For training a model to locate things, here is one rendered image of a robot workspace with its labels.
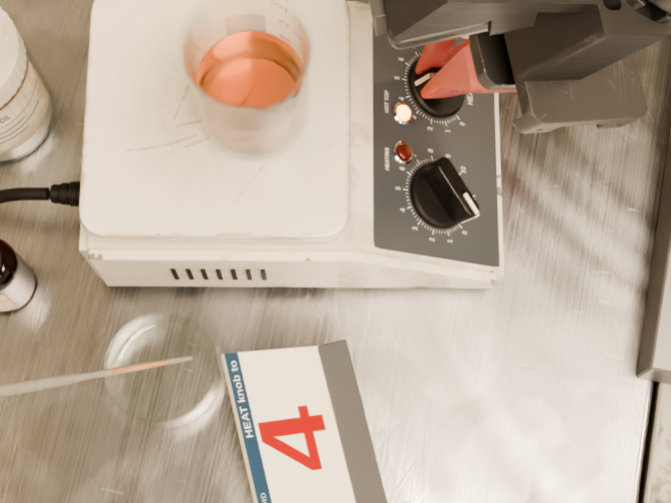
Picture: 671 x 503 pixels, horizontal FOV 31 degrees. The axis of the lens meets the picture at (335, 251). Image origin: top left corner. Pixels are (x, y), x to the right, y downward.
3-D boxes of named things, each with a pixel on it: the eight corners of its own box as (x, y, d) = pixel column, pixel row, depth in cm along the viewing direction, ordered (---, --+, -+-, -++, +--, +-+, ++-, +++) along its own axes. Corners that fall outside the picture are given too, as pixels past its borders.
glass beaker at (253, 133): (173, 98, 56) (149, 20, 48) (272, 37, 56) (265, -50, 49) (245, 203, 54) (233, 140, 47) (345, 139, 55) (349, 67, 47)
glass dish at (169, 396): (241, 350, 61) (238, 341, 59) (188, 449, 60) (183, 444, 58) (144, 301, 62) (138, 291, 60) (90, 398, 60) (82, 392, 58)
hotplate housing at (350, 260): (490, 57, 65) (513, -13, 58) (497, 295, 62) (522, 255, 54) (74, 53, 65) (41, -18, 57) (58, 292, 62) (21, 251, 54)
